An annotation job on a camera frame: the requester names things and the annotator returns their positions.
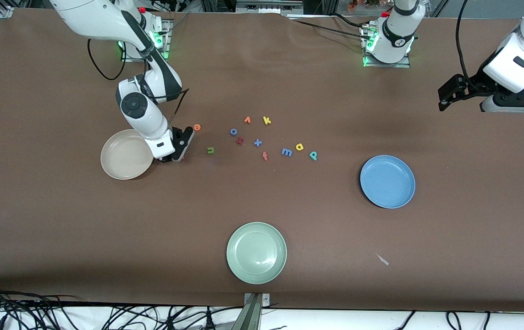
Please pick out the blue round plate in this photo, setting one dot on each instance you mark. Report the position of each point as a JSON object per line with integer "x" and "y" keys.
{"x": 388, "y": 192}

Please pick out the yellow foam letter k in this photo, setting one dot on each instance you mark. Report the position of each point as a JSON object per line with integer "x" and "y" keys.
{"x": 266, "y": 120}

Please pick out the beige brown round plate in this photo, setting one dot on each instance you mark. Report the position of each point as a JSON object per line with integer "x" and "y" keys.
{"x": 115, "y": 165}

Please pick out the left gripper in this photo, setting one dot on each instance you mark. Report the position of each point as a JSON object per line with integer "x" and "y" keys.
{"x": 471, "y": 86}

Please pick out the grey metal equipment box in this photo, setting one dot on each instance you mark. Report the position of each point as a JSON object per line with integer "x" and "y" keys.
{"x": 266, "y": 7}

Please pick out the small white paper scrap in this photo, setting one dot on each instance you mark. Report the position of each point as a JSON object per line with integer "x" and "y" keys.
{"x": 382, "y": 259}

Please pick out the orange background object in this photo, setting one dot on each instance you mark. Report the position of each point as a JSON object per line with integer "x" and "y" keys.
{"x": 353, "y": 4}

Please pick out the green round plate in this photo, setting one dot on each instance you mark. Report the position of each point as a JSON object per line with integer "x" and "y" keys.
{"x": 256, "y": 253}

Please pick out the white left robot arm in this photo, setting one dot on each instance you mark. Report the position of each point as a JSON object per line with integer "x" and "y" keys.
{"x": 394, "y": 36}

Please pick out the aluminium frame post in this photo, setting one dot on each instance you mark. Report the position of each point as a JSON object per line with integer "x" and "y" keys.
{"x": 253, "y": 316}

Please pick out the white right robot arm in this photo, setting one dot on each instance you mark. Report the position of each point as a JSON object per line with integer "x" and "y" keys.
{"x": 96, "y": 18}

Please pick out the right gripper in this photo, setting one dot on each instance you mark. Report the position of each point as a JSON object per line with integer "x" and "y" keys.
{"x": 166, "y": 158}

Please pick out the blue foam letter m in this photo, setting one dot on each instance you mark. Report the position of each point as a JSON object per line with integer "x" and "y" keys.
{"x": 286, "y": 152}

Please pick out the teal foam letter p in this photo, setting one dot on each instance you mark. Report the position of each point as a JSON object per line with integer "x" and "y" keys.
{"x": 313, "y": 156}

